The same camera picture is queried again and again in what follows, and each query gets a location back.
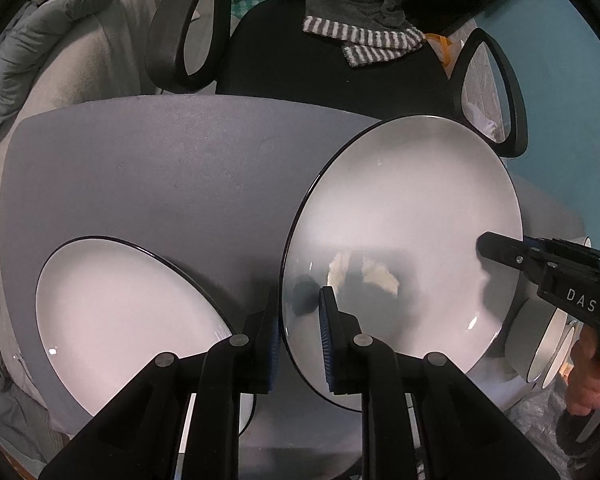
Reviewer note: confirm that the person's right hand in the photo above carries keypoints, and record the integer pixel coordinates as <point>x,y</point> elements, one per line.
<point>587,385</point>

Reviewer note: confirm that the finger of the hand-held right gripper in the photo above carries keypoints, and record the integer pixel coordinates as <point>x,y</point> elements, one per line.
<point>502,251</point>
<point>570,255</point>

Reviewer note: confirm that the orange plastic bag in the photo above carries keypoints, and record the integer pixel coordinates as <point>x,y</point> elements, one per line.
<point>437,40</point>

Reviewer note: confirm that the grey towel with striped edge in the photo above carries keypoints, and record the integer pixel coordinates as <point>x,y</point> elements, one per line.
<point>340,0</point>

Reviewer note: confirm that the beige blanket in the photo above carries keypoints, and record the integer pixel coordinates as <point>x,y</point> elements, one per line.
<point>90,70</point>

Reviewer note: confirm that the grey duvet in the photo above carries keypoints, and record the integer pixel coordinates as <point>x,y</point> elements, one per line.
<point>40,35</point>

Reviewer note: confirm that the clear crumpled plastic bag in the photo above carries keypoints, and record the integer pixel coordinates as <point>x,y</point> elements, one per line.
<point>535,420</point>

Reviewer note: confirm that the white black-rimmed bowl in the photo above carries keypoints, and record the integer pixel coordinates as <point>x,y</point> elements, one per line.
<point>586,241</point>
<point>564,356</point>

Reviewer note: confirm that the white quilted mat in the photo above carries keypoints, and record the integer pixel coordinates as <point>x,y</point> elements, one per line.
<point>480,80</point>

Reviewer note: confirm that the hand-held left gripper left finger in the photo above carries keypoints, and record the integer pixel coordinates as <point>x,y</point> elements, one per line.
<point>274,355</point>

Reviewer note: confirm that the black office chair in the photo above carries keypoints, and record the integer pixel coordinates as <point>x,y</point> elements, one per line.
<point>290,60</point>

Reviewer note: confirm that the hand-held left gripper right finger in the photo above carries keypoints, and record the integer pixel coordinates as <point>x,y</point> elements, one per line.
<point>325,340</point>

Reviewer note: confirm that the white plate stack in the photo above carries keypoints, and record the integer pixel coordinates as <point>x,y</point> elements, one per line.
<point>530,340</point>
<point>120,320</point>

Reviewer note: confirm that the large white black-rimmed plate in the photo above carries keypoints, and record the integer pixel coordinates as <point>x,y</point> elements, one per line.
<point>405,210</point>

